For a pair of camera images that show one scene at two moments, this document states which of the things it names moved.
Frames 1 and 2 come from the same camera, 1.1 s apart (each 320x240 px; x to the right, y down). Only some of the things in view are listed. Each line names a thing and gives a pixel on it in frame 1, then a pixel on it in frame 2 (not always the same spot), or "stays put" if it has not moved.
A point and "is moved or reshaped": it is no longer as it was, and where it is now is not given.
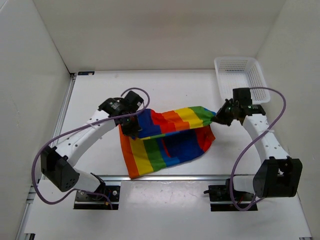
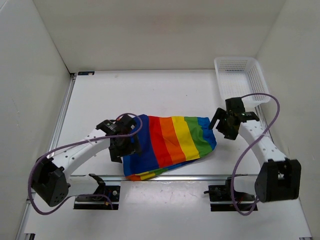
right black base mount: (221, 199) stays put
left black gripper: (134, 131) → (132, 148)
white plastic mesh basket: (239, 72) stays put
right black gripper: (220, 117) → (231, 134)
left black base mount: (98, 201) stays put
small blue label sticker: (90, 73) stays put
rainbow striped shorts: (169, 138) is moved or reshaped
